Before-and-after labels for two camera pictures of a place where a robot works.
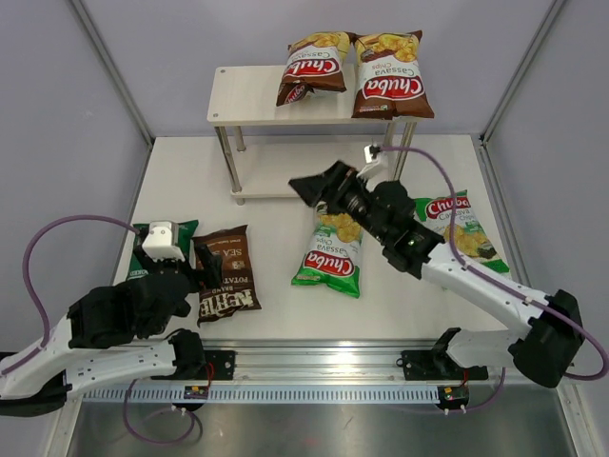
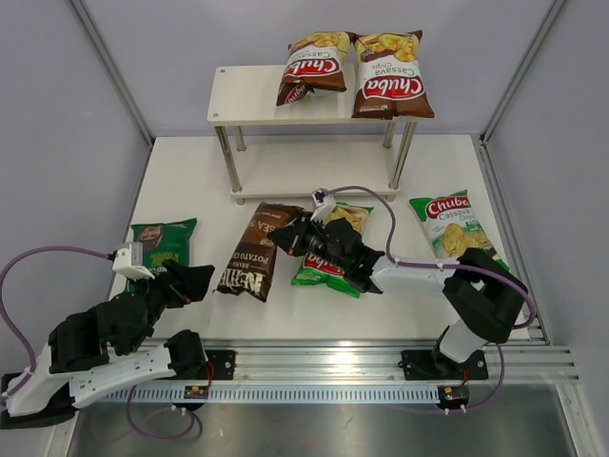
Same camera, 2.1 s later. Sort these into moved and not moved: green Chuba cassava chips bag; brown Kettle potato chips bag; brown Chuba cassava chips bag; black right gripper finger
Moved: black right gripper finger; brown Kettle potato chips bag
Not moved: green Chuba cassava chips bag; brown Chuba cassava chips bag
